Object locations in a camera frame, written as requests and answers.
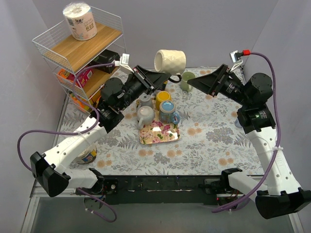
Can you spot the pink snack box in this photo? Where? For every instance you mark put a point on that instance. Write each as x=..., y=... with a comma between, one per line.
x=84, y=78

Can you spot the black box on shelf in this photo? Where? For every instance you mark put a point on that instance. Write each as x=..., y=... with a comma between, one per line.
x=107, y=56

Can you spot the light green ceramic mug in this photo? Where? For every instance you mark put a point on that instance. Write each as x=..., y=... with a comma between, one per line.
x=186, y=76

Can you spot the yellow mug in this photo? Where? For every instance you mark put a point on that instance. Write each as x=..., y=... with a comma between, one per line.
x=160, y=97

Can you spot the floral serving tray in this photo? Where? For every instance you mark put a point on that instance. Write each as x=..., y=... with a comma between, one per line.
x=158, y=132

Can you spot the colourful sponge stack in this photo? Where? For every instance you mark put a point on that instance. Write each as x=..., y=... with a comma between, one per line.
x=79, y=103

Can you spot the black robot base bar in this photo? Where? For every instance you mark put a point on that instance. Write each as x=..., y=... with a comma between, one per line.
x=138, y=189

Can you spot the grey mug behind tray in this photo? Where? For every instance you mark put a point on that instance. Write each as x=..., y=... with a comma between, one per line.
x=144, y=100

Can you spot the blue glazed mug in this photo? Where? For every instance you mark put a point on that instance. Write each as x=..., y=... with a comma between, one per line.
x=167, y=113

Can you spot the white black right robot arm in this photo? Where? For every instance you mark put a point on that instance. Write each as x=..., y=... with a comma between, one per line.
x=281, y=194

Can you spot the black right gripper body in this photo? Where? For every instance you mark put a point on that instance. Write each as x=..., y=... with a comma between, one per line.
x=219, y=80

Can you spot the wrapped toilet paper roll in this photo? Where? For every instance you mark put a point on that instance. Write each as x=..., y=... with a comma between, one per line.
x=80, y=20

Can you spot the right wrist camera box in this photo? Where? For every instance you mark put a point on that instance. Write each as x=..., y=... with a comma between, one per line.
x=236, y=58

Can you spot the cream mug with black handle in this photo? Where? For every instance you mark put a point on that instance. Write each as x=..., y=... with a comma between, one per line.
x=171, y=62

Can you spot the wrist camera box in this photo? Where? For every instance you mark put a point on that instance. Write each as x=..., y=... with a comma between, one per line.
x=236, y=58
x=123, y=64

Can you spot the white wire shelf rack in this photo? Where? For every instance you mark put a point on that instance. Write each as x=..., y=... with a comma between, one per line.
x=60, y=50

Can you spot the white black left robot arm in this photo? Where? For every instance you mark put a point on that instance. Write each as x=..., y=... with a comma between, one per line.
x=51, y=169

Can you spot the orange snack bag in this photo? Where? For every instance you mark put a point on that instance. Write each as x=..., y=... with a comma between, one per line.
x=64, y=76

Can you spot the white grey mug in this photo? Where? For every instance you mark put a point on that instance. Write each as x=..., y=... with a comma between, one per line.
x=145, y=115

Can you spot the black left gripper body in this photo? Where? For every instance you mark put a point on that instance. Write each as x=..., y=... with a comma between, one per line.
x=145, y=79

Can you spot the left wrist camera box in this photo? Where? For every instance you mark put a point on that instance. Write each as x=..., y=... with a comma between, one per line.
x=123, y=64

